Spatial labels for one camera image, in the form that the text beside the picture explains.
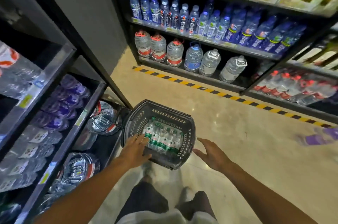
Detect person's left hand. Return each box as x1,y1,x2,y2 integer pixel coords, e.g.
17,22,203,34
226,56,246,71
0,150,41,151
118,134,153,170

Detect person's right hand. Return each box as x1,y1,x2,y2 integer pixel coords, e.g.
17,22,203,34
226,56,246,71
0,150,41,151
193,137,234,173

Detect black shopping basket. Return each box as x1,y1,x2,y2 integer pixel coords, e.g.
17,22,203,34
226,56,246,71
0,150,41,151
121,99,197,171

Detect black opposite shelf unit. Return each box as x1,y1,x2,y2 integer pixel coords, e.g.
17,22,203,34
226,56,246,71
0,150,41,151
101,0,338,124

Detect cluster of white cap bottles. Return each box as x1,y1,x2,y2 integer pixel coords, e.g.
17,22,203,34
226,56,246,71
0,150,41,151
0,41,43,100

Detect person's right forearm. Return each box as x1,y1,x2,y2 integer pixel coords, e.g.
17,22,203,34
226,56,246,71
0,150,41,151
224,162,317,224

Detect person's left forearm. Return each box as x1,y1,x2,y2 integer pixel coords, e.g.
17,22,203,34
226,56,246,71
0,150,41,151
34,157,132,224

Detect person's light grey shirt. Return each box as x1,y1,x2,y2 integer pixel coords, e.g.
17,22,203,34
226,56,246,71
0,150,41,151
116,209,220,224

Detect large white cap water bottle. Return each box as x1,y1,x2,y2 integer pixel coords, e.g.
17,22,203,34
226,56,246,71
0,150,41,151
198,49,221,77
219,55,248,84

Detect large blue cap water bottle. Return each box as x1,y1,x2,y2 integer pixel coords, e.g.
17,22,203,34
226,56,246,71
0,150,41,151
184,42,204,73

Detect row of small clear water bottles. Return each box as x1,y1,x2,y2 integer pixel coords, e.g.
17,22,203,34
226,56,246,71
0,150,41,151
0,125,64,193

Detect large red cap water bottle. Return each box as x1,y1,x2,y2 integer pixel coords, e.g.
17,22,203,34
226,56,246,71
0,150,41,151
166,38,184,68
134,30,152,59
150,34,167,63

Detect rows of blue label water bottles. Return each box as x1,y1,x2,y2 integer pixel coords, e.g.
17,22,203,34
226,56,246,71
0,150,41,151
129,0,308,55

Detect row of small red cap bottles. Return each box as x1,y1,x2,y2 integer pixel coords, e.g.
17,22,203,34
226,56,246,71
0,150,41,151
252,69,338,107

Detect row of pale label tea bottles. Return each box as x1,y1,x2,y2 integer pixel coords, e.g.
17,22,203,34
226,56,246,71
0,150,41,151
292,34,338,71

